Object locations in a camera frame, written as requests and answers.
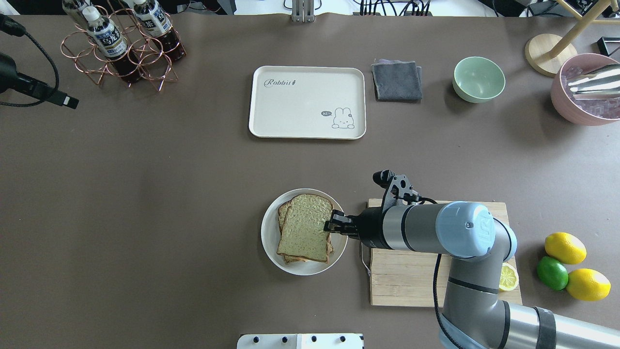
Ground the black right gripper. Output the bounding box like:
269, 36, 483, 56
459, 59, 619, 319
324, 207, 386, 249

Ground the bread slice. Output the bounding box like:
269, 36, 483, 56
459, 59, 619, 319
278, 200, 334, 264
277, 194, 334, 263

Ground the white round plate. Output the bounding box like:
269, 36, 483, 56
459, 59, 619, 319
261, 189, 349, 276

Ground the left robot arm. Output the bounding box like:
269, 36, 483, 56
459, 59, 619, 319
0, 53, 18, 93

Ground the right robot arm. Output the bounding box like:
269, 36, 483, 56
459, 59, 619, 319
324, 200, 620, 349

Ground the cream rabbit serving tray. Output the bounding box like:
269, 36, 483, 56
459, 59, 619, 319
248, 65, 366, 141

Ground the bread slice under egg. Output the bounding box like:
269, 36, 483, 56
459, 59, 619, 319
278, 200, 334, 264

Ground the folded grey cloth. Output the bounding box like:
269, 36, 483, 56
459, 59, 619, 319
371, 59, 423, 102

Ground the half lemon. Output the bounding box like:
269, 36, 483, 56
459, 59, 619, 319
498, 262, 520, 292

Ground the mint green bowl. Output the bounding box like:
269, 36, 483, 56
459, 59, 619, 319
452, 57, 506, 103

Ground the green lime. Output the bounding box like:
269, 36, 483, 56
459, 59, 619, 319
536, 256, 569, 291

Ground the upper whole lemon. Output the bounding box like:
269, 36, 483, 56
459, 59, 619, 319
544, 232, 587, 265

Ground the whole lemon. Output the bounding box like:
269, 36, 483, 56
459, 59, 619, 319
565, 268, 611, 302
544, 232, 587, 265

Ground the lower whole lemon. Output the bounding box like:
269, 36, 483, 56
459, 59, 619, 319
565, 268, 611, 302

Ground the right tea bottle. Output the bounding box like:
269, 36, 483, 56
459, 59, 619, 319
133, 0, 186, 62

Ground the tea bottle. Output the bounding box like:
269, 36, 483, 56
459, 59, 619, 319
82, 6, 141, 84
133, 0, 186, 62
62, 0, 91, 30

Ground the wooden stand with round base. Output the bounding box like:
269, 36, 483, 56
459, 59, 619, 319
525, 0, 619, 77

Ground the pink ice bowl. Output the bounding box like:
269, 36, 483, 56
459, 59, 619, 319
551, 53, 619, 126

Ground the front tea bottle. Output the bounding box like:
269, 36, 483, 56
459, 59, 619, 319
82, 6, 141, 84

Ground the steel ice scoop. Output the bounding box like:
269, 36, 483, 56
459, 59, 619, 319
567, 63, 620, 100

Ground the back tea bottle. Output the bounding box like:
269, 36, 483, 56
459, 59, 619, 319
62, 0, 91, 30

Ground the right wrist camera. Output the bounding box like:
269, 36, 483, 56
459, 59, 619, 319
372, 170, 421, 213

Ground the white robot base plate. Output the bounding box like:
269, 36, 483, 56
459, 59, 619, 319
236, 332, 365, 349

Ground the copper wire bottle rack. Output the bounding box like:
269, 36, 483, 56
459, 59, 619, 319
61, 0, 179, 91

